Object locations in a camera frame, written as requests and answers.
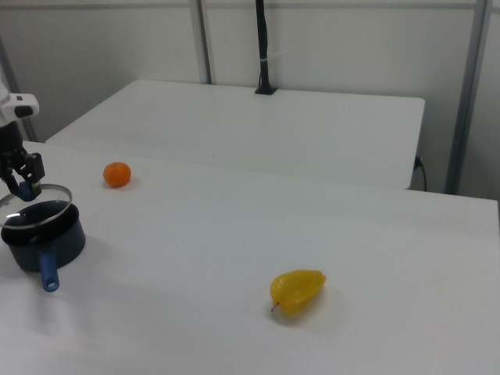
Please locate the white side table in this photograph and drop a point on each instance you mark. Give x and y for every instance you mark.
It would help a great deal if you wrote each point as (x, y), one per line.
(273, 133)

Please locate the wide grey aluminium frame post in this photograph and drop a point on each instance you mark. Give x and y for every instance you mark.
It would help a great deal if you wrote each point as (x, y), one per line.
(468, 97)

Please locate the slim grey aluminium frame post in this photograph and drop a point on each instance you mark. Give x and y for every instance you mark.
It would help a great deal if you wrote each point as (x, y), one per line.
(204, 39)

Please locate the black pole with base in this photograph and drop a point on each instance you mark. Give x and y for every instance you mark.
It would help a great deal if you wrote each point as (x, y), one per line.
(264, 43)

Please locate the glass lid with blue knob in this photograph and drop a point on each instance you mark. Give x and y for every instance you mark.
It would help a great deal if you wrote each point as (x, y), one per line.
(43, 213)

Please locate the orange mandarin fruit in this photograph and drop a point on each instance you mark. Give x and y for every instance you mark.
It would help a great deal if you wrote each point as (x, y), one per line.
(116, 174)

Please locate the yellow plastic starfruit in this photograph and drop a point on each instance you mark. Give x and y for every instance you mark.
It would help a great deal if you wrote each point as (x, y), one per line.
(297, 291)

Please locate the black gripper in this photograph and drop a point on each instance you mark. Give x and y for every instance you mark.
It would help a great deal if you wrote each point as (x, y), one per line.
(9, 138)

